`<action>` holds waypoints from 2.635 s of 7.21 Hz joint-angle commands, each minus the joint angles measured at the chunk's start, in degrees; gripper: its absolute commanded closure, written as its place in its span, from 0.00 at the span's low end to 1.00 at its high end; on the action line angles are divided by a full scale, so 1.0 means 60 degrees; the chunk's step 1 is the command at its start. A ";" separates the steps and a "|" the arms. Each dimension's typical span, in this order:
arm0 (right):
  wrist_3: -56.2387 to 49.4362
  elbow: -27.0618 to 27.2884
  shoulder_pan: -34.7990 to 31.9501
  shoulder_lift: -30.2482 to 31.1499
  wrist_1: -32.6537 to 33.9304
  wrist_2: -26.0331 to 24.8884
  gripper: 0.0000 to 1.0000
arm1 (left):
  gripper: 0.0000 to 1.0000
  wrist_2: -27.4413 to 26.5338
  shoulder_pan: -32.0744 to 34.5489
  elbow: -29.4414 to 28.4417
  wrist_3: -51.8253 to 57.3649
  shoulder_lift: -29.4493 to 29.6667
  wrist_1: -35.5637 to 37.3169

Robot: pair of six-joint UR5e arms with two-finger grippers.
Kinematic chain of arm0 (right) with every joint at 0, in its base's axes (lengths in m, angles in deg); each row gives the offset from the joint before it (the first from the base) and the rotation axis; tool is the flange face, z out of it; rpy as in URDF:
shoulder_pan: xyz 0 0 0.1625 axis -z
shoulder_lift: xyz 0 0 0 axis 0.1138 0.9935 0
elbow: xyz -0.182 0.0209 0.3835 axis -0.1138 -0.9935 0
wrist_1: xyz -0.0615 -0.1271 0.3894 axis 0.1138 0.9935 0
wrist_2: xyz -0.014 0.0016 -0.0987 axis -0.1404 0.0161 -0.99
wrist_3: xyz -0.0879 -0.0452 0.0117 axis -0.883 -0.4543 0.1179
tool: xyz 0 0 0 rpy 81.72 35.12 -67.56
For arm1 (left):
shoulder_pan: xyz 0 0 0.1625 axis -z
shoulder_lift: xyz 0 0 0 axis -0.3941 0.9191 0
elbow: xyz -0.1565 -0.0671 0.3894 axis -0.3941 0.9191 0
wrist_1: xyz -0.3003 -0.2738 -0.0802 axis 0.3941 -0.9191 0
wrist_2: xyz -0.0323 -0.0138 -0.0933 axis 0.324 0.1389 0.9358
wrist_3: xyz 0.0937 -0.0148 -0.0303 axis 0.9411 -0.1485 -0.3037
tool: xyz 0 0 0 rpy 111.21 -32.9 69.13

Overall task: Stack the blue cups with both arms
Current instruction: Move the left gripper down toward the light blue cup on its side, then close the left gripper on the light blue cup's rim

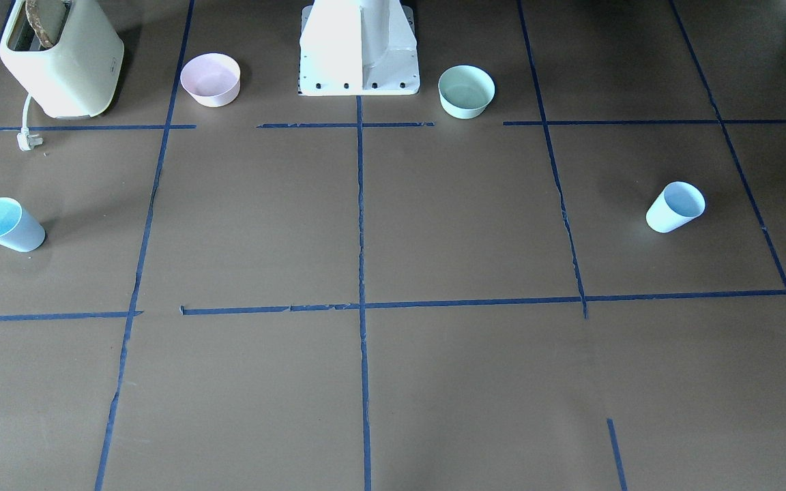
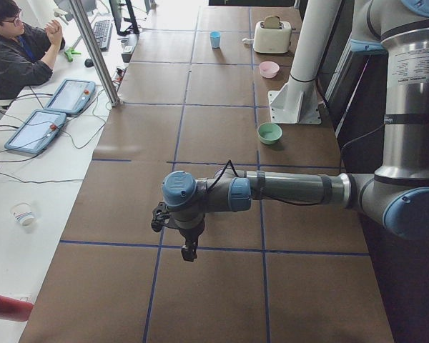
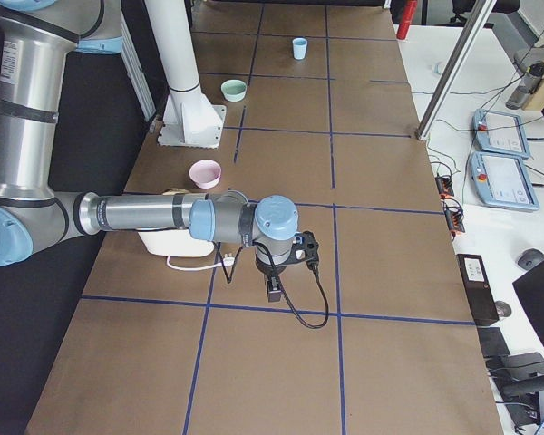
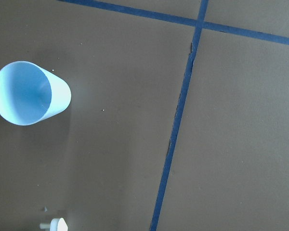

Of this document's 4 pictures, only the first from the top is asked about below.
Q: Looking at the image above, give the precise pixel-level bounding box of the white toaster power cord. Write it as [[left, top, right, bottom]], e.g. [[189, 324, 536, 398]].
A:
[[17, 94, 44, 152]]

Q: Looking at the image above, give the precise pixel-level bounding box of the light blue cup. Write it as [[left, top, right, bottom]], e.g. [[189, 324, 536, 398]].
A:
[[645, 181, 707, 233], [0, 198, 46, 254]]

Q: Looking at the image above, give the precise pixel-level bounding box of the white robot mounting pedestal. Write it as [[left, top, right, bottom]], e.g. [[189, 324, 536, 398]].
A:
[[297, 1, 421, 97]]

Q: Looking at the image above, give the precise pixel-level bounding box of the pink bowl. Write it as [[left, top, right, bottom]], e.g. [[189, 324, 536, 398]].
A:
[[179, 53, 242, 108]]

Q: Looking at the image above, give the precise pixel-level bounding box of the toast slice in toaster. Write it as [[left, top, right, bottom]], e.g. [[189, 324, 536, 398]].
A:
[[24, 0, 70, 49]]

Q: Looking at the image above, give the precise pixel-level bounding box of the cream toaster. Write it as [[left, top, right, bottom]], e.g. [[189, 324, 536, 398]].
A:
[[0, 1, 124, 120]]

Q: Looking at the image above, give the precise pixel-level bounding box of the mint green bowl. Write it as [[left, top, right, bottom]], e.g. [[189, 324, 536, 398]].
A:
[[437, 65, 496, 120]]

